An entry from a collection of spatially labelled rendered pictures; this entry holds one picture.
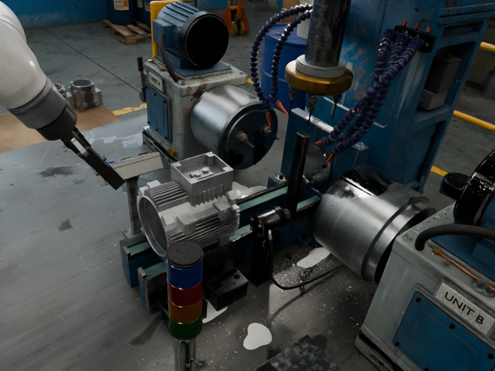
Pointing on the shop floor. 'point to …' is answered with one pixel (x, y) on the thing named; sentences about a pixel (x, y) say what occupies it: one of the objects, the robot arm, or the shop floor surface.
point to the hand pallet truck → (234, 19)
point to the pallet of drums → (141, 8)
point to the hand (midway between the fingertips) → (110, 176)
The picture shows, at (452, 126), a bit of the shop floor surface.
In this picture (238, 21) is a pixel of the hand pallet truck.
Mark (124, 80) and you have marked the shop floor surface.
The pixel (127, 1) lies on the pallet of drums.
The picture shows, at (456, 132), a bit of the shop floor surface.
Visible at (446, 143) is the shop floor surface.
